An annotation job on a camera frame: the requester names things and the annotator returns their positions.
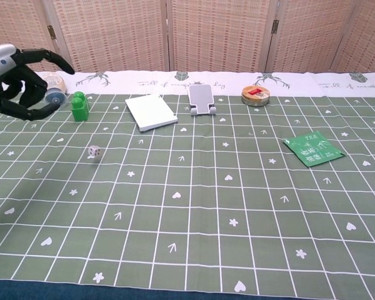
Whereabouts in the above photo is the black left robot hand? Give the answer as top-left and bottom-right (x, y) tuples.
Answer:
(0, 47), (76, 121)

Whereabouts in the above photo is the white die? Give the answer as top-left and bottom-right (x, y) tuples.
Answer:
(87, 145), (102, 160)

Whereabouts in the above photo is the clear jar with blue lid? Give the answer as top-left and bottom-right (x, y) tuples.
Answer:
(40, 72), (68, 107)

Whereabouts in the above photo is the green toy building block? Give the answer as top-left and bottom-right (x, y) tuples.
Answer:
(71, 91), (91, 123)

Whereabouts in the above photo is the woven folding screen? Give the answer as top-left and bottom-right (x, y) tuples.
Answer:
(0, 0), (375, 76)

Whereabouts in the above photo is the grey phone stand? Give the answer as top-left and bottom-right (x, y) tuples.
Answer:
(188, 84), (218, 116)

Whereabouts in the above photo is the green checked tablecloth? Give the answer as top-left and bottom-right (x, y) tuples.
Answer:
(0, 70), (375, 299)

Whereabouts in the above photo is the green tea bag packet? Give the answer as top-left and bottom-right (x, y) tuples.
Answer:
(283, 131), (346, 168)

